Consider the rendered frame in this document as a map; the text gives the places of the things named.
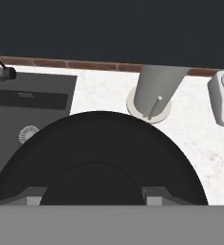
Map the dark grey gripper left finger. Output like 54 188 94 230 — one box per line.
0 187 49 207

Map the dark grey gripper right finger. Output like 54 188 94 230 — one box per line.
141 186 198 207

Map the dark grey kitchen sink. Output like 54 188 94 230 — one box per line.
0 70 78 192

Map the grey paper towel holder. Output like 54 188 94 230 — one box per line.
126 64 190 124

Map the grey sink tap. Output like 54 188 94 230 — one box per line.
0 56 17 82

